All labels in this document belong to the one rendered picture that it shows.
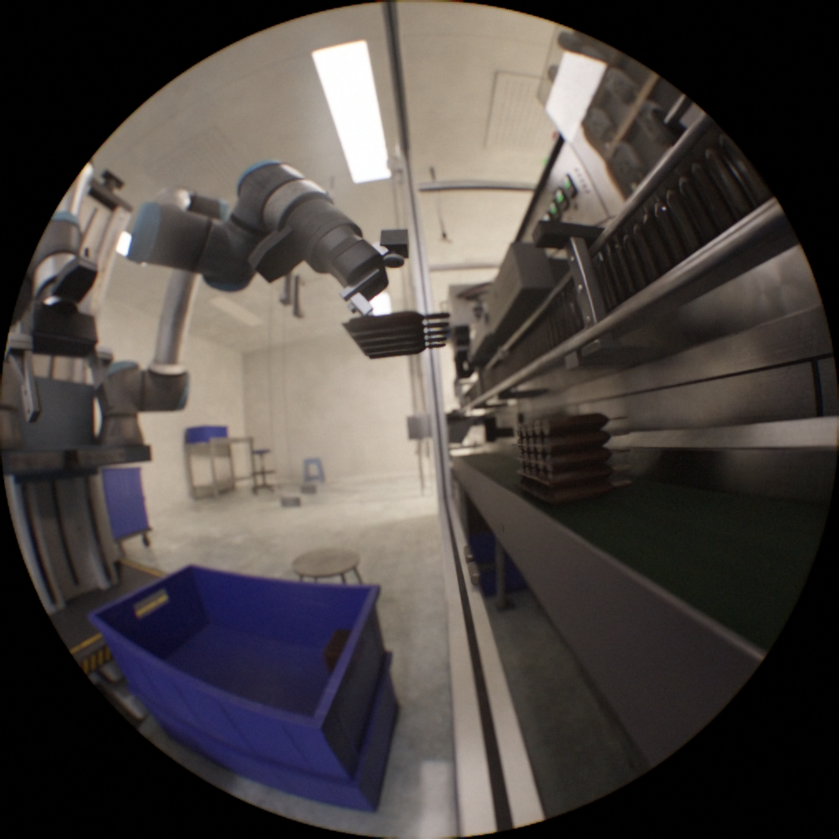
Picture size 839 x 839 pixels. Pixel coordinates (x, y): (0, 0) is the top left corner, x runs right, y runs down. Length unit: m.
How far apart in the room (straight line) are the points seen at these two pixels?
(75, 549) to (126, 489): 1.51
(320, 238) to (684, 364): 0.45
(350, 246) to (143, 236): 0.30
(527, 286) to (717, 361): 0.33
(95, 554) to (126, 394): 0.56
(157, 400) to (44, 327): 0.70
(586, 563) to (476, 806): 0.14
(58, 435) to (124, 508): 1.62
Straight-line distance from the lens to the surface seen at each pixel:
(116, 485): 2.63
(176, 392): 1.11
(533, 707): 0.95
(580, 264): 0.38
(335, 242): 0.34
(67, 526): 1.24
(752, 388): 0.36
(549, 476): 0.27
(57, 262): 0.56
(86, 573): 1.29
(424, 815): 0.80
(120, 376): 1.10
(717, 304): 0.60
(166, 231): 0.48
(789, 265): 0.53
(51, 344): 0.50
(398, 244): 0.34
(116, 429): 1.07
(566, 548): 0.18
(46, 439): 1.12
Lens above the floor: 0.77
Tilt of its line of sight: 2 degrees up
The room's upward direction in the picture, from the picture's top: 6 degrees counter-clockwise
